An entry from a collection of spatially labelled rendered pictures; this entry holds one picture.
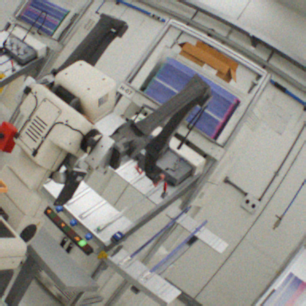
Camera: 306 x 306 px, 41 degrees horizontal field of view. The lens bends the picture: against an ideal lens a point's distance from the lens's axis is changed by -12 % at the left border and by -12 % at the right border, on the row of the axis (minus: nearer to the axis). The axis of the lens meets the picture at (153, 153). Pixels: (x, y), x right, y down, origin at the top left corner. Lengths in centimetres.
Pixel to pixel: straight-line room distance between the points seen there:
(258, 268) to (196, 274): 59
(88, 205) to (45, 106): 85
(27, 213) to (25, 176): 13
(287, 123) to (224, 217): 100
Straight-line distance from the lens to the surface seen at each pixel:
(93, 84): 155
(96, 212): 225
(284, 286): 218
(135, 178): 242
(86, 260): 256
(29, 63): 318
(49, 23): 330
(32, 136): 154
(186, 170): 242
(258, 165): 390
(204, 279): 401
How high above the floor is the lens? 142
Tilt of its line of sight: 6 degrees down
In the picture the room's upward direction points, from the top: 33 degrees clockwise
